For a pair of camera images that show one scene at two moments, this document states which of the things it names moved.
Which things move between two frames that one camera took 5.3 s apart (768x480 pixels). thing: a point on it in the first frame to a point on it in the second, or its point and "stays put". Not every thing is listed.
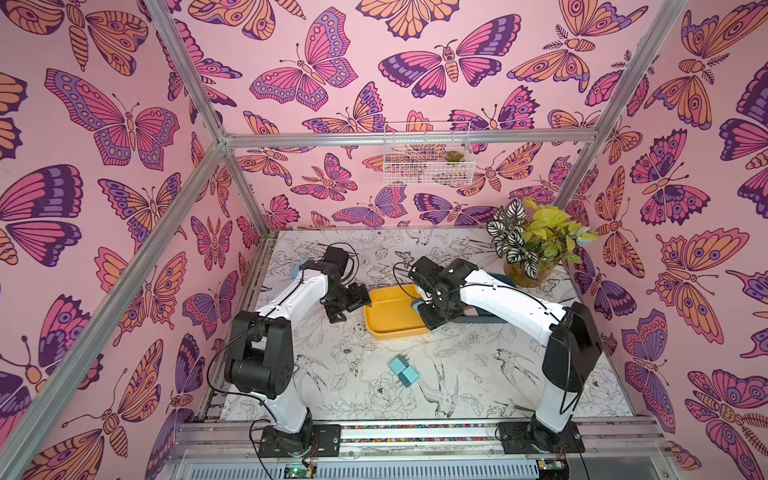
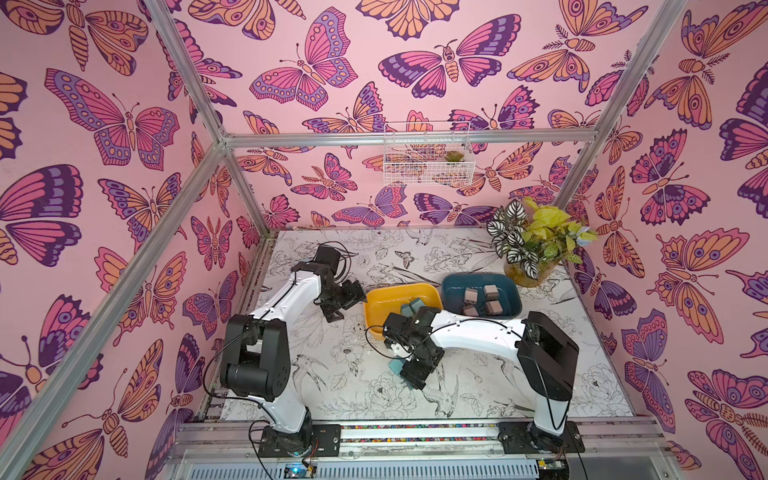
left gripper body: [347, 299] stays put
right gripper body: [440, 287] to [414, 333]
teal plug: [399, 363] stays put
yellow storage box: [392, 313] stays put
